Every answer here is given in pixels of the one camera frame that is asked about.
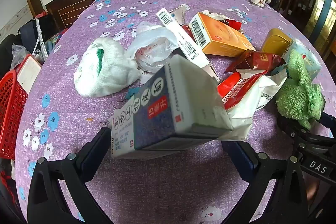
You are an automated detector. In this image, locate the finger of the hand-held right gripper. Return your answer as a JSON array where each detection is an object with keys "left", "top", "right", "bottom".
[
  {"left": 319, "top": 111, "right": 336, "bottom": 127},
  {"left": 277, "top": 115, "right": 319, "bottom": 141}
]

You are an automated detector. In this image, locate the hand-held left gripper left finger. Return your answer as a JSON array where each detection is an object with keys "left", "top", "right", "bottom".
[{"left": 28, "top": 126, "right": 112, "bottom": 224}]

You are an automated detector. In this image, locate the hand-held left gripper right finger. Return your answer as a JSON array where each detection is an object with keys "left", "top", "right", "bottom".
[{"left": 222, "top": 140, "right": 313, "bottom": 224}]

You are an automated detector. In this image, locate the green knitted toy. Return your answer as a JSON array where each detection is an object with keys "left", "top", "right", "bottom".
[{"left": 276, "top": 49, "right": 326, "bottom": 129}]

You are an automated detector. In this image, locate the light blue tissue packet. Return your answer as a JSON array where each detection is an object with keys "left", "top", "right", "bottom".
[{"left": 282, "top": 39, "right": 322, "bottom": 80}]

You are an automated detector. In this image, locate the red white packaging bag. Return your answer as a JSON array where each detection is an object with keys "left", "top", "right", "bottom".
[{"left": 217, "top": 69, "right": 288, "bottom": 141}]

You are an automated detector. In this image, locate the red snack packet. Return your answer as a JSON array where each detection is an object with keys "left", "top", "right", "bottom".
[{"left": 224, "top": 49, "right": 285, "bottom": 75}]

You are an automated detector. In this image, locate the gold tin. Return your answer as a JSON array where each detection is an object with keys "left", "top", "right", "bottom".
[{"left": 261, "top": 28, "right": 293, "bottom": 59}]

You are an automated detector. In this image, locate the red plastic basket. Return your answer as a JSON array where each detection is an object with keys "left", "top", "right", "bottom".
[{"left": 0, "top": 69, "right": 29, "bottom": 160}]

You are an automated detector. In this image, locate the white knitted cloth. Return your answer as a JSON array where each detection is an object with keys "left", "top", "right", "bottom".
[{"left": 74, "top": 38, "right": 141, "bottom": 98}]

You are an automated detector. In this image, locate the blue white carton box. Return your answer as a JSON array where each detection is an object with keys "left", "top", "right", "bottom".
[{"left": 110, "top": 54, "right": 234, "bottom": 160}]

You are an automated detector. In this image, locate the orange carton box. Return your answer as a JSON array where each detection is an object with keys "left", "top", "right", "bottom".
[{"left": 188, "top": 12, "right": 256, "bottom": 57}]

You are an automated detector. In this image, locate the red cigarette pack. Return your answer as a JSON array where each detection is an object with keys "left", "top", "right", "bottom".
[{"left": 202, "top": 10, "right": 242, "bottom": 33}]

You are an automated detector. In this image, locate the long white carton box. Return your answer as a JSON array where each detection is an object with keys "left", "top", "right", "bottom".
[{"left": 157, "top": 8, "right": 219, "bottom": 81}]

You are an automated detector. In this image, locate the clear plastic bag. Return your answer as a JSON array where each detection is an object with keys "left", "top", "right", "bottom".
[
  {"left": 10, "top": 44, "right": 27, "bottom": 69},
  {"left": 125, "top": 21, "right": 179, "bottom": 73}
]

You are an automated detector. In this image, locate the small white torn carton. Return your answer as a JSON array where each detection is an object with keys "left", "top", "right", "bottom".
[{"left": 168, "top": 4, "right": 190, "bottom": 26}]

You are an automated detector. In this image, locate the person's right hand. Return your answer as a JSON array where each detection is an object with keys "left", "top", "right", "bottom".
[{"left": 304, "top": 174, "right": 319, "bottom": 201}]

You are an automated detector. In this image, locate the purple floral tablecloth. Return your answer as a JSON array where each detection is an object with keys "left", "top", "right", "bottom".
[{"left": 16, "top": 0, "right": 336, "bottom": 224}]

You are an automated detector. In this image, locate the colourful bag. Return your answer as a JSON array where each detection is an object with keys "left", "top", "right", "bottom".
[{"left": 45, "top": 30, "right": 66, "bottom": 51}]

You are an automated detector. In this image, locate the crumpled clear plastic bag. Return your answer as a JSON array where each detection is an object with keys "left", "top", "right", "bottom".
[{"left": 10, "top": 44, "right": 27, "bottom": 69}]

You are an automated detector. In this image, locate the white metal stand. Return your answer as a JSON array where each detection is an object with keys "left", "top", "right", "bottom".
[{"left": 31, "top": 18, "right": 49, "bottom": 59}]

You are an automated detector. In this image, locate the dark blue bag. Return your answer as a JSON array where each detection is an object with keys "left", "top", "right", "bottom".
[{"left": 20, "top": 14, "right": 57, "bottom": 46}]

